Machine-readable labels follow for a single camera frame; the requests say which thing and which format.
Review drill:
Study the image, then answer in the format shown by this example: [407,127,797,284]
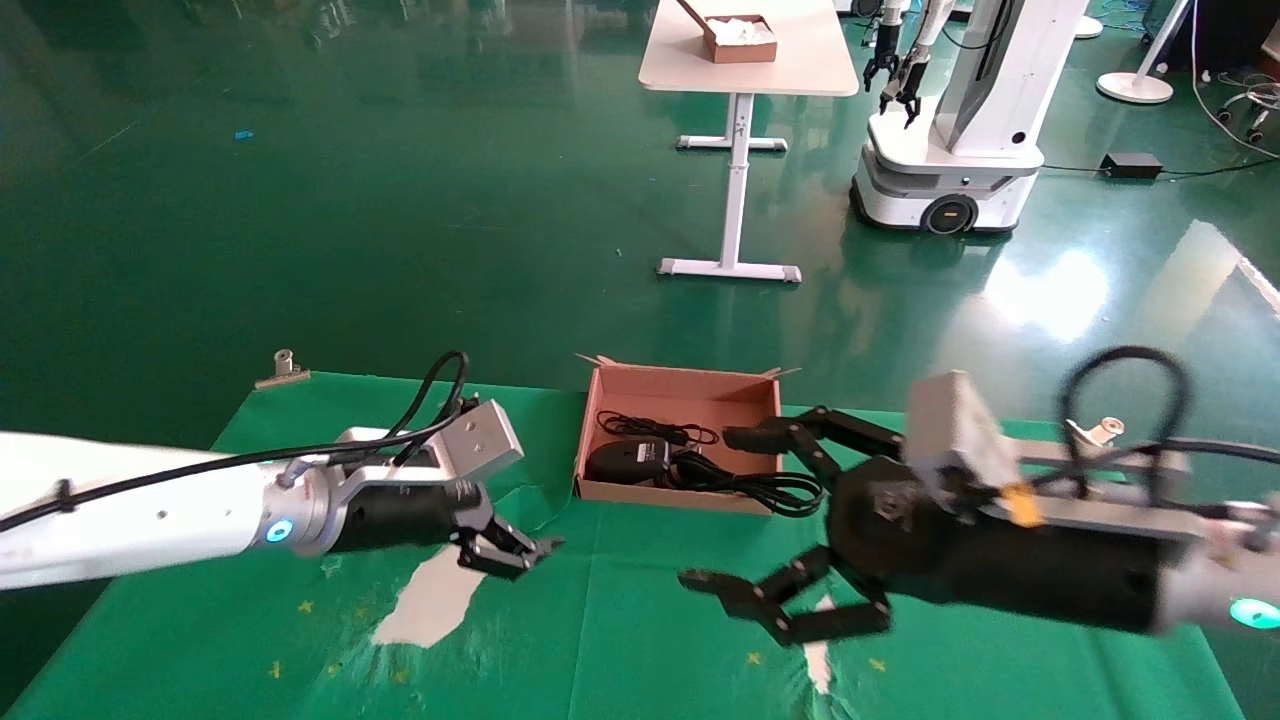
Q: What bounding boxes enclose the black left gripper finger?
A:
[457,535,546,582]
[476,512,567,557]

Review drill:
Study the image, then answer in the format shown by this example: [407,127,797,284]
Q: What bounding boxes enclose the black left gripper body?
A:
[328,478,493,554]

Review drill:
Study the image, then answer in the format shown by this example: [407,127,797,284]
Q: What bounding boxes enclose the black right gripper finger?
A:
[678,544,894,648]
[721,404,909,493]

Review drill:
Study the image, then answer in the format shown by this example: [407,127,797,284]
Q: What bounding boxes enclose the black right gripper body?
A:
[826,458,1183,635]

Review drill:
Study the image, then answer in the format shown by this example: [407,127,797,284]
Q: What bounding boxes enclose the black wired computer mouse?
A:
[584,437,828,519]

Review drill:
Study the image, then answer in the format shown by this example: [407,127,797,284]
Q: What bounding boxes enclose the wheeled robot arm with gripper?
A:
[864,0,906,94]
[880,0,956,130]

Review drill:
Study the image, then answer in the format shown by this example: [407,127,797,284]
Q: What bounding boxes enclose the open brown cardboard box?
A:
[573,353,803,516]

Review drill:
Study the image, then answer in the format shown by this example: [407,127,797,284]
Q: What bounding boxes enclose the small brown cardboard box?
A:
[677,0,781,66]

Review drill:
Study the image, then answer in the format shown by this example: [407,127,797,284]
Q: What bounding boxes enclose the green tablecloth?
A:
[4,372,1248,720]

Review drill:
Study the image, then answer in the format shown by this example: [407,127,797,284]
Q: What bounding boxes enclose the metal binder clip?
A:
[255,348,313,391]
[1066,417,1127,453]

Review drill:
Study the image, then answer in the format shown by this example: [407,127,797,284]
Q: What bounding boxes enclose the white wheeled robot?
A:
[850,0,1097,239]

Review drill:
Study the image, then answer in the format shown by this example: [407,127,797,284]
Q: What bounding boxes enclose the black power adapter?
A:
[1101,152,1165,182]

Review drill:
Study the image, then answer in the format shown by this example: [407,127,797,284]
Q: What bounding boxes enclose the white round stand base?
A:
[1096,0,1196,107]

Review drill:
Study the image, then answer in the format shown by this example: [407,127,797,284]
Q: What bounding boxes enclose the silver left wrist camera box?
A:
[338,399,527,483]

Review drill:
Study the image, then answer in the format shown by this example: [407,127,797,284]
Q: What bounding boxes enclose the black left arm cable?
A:
[0,350,471,531]

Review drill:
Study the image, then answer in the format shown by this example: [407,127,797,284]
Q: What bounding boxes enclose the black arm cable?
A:
[0,350,471,531]
[1040,345,1280,501]

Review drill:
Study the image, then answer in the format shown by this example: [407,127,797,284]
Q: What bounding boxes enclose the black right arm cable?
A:
[1040,345,1280,501]

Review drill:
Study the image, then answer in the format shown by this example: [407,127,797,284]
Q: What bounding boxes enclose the white pedestal table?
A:
[639,0,862,286]

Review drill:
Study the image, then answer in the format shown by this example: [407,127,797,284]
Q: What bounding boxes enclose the white floor cable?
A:
[1188,0,1280,163]

